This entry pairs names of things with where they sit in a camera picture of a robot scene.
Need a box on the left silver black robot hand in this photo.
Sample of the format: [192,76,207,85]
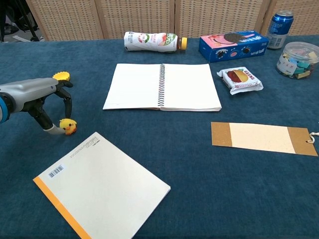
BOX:
[0,77,74,135]

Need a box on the yellow plush chick toy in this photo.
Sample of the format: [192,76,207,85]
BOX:
[59,118,78,135]

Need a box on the black tripod stand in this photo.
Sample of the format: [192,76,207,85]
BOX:
[18,0,41,42]

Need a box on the open spiral notebook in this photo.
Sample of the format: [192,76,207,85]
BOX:
[102,63,222,112]

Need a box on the closed notebook with orange spine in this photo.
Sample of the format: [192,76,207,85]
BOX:
[33,131,171,239]

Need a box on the white drink bottle yellow cap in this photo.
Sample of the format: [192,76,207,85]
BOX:
[124,31,188,53]

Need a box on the wooden rattan folding screen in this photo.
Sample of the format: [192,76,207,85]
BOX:
[26,0,319,42]

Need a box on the dark blue table mat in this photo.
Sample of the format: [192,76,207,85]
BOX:
[0,34,319,239]

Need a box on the blue pink cookie box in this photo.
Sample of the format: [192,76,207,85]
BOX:
[198,30,269,63]

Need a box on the white snack cake packet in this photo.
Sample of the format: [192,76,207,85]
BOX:
[216,66,264,96]

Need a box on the brown paper bookmark with tassel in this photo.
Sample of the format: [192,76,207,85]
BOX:
[211,121,319,157]

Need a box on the blue soda can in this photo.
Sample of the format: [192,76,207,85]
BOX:
[266,9,294,49]

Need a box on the clear tub of coloured clips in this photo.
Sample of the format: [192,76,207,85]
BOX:
[276,41,319,80]

